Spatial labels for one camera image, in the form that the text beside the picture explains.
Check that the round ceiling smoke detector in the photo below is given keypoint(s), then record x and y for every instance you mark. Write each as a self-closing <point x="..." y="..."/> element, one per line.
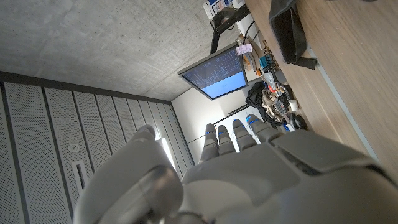
<point x="73" y="147"/>

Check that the pink sticky note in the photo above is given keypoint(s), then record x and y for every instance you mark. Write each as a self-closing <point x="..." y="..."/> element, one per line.
<point x="244" y="49"/>

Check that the pile of dark clothes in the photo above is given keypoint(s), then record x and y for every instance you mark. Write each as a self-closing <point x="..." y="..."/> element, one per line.
<point x="259" y="99"/>

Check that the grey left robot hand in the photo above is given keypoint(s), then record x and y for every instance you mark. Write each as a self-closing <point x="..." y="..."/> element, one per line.
<point x="248" y="180"/>

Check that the computer monitor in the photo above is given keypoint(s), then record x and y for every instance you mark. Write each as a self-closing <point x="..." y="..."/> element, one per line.
<point x="217" y="76"/>

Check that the small blue box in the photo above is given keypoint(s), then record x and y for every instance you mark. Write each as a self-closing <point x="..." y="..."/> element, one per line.
<point x="264" y="61"/>

